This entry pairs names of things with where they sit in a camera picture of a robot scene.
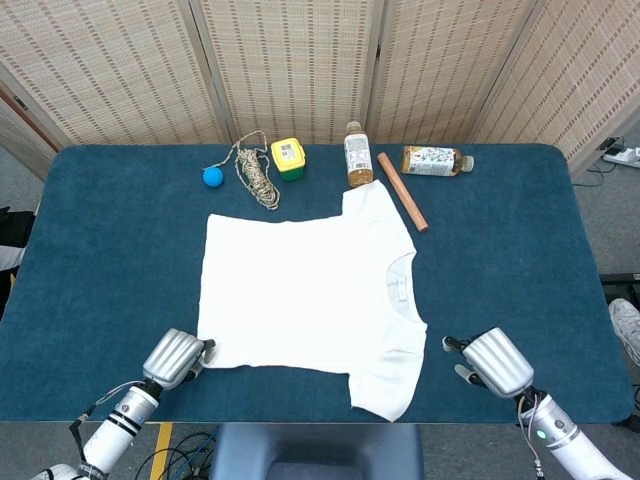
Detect left arm wrist cable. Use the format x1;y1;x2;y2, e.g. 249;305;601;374
68;380;146;464

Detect arm wrist cable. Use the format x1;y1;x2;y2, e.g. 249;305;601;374
68;380;146;464
517;392;546;480

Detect tea bottle with white label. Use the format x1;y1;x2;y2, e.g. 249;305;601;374
343;120;375;189

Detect blue table cover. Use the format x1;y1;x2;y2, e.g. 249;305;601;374
0;143;635;425

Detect green container with yellow lid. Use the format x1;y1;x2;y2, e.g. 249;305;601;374
270;138;308;183

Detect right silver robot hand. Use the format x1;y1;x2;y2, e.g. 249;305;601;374
441;327;535;400

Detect white T-shirt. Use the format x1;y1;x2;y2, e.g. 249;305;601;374
196;178;430;424

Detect white sneaker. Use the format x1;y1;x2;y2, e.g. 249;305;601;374
608;298;640;364

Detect person in black white clothes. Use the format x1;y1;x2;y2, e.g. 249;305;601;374
0;205;37;274

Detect beige braided rope bundle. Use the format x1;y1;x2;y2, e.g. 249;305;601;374
214;130;281;212

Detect right arm wrist cable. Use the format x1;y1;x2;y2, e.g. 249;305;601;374
517;392;546;480

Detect black floor stand base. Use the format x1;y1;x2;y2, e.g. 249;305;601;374
599;272;640;301

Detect yellow floor tape strip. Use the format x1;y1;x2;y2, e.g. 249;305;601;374
149;422;174;480

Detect white power strip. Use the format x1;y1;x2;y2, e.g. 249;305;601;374
602;146;640;169

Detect brown wooden rod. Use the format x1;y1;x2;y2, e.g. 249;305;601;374
376;152;430;233

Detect tea bottle with floral label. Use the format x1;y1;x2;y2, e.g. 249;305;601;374
400;145;476;177

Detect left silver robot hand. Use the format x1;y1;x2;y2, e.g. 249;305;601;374
141;327;217;392

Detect narrow bamboo screen panel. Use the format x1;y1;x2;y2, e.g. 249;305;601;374
0;94;61;181

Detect black floor cables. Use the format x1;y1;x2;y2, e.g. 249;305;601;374
133;432;217;480

